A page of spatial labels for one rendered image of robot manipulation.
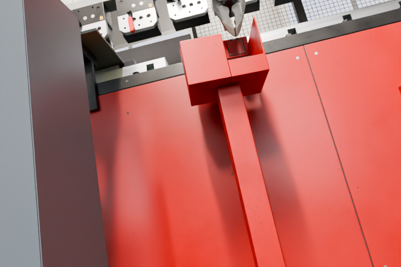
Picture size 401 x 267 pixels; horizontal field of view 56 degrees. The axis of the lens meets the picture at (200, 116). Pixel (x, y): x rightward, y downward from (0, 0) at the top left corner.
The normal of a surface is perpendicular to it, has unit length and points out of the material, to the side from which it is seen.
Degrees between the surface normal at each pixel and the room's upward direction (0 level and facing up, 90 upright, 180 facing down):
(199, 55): 90
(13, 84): 90
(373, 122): 90
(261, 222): 90
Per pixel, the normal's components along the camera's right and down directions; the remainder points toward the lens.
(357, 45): -0.14, -0.27
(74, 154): 0.96, -0.25
